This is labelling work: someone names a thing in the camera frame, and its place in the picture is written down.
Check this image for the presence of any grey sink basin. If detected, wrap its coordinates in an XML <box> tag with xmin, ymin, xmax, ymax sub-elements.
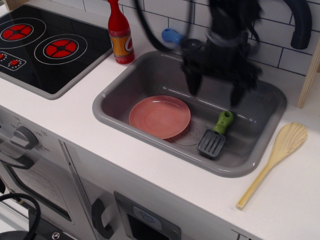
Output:
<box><xmin>92</xmin><ymin>51</ymin><xmax>287</xmax><ymax>178</ymax></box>

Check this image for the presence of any black cable lower left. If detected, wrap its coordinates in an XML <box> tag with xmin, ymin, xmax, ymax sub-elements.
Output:
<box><xmin>0</xmin><ymin>192</ymin><xmax>42</xmax><ymax>240</ymax></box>

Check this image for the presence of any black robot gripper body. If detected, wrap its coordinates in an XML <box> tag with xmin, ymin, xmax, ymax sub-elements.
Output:
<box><xmin>181</xmin><ymin>37</ymin><xmax>260</xmax><ymax>88</ymax></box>

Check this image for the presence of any black toy stovetop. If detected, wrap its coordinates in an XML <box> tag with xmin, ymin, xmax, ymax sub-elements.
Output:
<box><xmin>0</xmin><ymin>4</ymin><xmax>112</xmax><ymax>100</ymax></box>

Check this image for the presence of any grey oven knob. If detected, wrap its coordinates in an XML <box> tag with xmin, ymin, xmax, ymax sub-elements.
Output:
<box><xmin>10</xmin><ymin>126</ymin><xmax>42</xmax><ymax>150</ymax></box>

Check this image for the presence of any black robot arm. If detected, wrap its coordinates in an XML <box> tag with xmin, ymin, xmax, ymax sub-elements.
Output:
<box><xmin>181</xmin><ymin>0</ymin><xmax>261</xmax><ymax>106</ymax></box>

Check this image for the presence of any blue handled dark ladle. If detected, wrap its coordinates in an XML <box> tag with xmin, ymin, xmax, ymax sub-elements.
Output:
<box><xmin>161</xmin><ymin>28</ymin><xmax>202</xmax><ymax>54</ymax></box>

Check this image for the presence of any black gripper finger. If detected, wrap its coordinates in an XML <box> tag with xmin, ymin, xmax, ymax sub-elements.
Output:
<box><xmin>230</xmin><ymin>82</ymin><xmax>249</xmax><ymax>106</ymax></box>
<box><xmin>185</xmin><ymin>72</ymin><xmax>203</xmax><ymax>96</ymax></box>

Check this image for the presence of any red orange sauce bottle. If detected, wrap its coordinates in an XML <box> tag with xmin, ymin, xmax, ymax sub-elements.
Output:
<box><xmin>107</xmin><ymin>0</ymin><xmax>135</xmax><ymax>64</ymax></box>

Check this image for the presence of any black cabinet door handle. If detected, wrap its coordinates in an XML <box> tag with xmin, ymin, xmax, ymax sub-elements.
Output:
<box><xmin>91</xmin><ymin>198</ymin><xmax>114</xmax><ymax>240</ymax></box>

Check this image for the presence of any wooden spoon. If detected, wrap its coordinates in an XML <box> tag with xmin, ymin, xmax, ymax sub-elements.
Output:
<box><xmin>235</xmin><ymin>122</ymin><xmax>308</xmax><ymax>211</ymax></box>

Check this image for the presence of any grey oven door handle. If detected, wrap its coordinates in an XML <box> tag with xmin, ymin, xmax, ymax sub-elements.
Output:
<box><xmin>0</xmin><ymin>139</ymin><xmax>35</xmax><ymax>170</ymax></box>

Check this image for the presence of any wooden shelf side panel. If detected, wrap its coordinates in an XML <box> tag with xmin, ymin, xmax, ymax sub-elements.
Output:
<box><xmin>296</xmin><ymin>38</ymin><xmax>320</xmax><ymax>109</ymax></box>

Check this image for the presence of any pink plate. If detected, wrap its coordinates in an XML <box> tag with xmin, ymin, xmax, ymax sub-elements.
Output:
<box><xmin>128</xmin><ymin>95</ymin><xmax>191</xmax><ymax>139</ymax></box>

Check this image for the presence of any green handled grey spatula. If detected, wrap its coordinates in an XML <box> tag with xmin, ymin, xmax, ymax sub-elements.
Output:
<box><xmin>197</xmin><ymin>111</ymin><xmax>234</xmax><ymax>158</ymax></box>

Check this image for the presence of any black toy faucet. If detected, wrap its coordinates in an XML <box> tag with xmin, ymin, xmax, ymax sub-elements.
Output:
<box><xmin>204</xmin><ymin>0</ymin><xmax>313</xmax><ymax>69</ymax></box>

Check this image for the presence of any black braided cable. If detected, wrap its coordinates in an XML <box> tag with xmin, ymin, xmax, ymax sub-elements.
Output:
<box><xmin>133</xmin><ymin>0</ymin><xmax>195</xmax><ymax>52</ymax></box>

